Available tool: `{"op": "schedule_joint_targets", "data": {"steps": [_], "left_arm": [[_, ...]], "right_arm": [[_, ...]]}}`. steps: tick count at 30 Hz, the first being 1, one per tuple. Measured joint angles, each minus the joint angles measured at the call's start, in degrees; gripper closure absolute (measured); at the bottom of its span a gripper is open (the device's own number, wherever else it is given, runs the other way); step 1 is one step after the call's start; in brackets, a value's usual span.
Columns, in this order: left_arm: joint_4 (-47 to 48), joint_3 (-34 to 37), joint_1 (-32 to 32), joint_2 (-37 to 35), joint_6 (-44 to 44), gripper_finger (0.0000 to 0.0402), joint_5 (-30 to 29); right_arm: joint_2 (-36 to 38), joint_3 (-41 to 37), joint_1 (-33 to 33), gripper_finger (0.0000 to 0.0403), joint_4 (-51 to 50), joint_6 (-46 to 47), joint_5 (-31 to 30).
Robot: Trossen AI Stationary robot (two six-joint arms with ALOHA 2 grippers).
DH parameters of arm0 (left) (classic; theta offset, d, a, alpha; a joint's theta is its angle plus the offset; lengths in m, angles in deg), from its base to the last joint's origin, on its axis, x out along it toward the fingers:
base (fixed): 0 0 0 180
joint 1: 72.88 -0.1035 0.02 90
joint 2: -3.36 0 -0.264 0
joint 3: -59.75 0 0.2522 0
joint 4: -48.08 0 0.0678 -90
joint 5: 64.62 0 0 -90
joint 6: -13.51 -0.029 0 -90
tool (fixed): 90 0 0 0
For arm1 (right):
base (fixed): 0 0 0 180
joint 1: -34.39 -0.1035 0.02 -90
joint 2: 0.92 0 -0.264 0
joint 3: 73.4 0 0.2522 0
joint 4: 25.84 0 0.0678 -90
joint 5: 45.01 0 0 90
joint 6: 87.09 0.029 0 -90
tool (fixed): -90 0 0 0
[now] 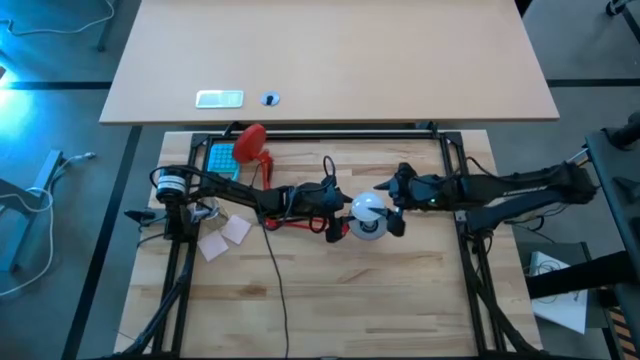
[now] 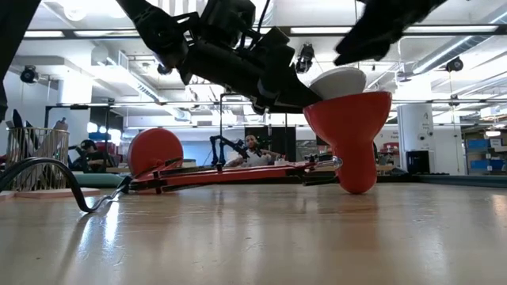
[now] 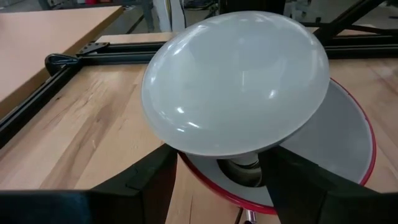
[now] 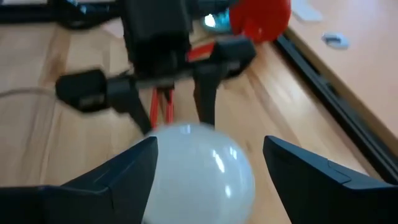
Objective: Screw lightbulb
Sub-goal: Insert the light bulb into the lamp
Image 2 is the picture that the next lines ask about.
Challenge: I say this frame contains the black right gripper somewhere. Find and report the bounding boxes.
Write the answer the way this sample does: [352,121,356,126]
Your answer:
[334,0,448,67]

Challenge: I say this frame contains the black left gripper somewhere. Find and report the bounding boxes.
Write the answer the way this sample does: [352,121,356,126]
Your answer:
[178,26,322,116]

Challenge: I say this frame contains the white lightbulb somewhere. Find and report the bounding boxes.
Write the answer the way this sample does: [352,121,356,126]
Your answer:
[308,66,368,101]

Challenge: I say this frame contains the red desk lamp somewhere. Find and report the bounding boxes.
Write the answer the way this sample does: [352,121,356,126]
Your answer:
[127,91,393,196]

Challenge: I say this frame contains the black ceiling spotlight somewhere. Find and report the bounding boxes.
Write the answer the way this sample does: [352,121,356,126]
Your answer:
[445,57,465,74]
[295,43,316,74]
[19,65,40,85]

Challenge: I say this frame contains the person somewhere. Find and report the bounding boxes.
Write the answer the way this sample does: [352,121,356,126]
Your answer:
[67,139,116,174]
[226,134,283,169]

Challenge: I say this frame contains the white pillar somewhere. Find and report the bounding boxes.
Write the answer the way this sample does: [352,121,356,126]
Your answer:
[396,103,436,174]

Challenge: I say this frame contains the black box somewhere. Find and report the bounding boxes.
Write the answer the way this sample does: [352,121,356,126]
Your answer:
[406,150,432,174]

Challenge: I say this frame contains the shelf with blue bins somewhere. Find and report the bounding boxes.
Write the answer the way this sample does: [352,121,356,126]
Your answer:
[461,125,507,176]

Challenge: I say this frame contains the blue calculator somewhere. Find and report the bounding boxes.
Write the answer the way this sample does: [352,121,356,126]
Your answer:
[73,173,128,189]

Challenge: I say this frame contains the white paper notes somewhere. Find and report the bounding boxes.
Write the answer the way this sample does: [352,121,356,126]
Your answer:
[0,187,101,200]

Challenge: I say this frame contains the black aluminium frame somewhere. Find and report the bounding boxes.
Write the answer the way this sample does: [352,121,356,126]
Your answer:
[411,173,507,188]

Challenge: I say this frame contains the black lamp power cable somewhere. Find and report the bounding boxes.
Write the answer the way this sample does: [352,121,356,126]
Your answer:
[0,157,134,214]

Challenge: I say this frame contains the wire mesh basket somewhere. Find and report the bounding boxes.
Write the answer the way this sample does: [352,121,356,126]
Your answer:
[5,126,71,192]

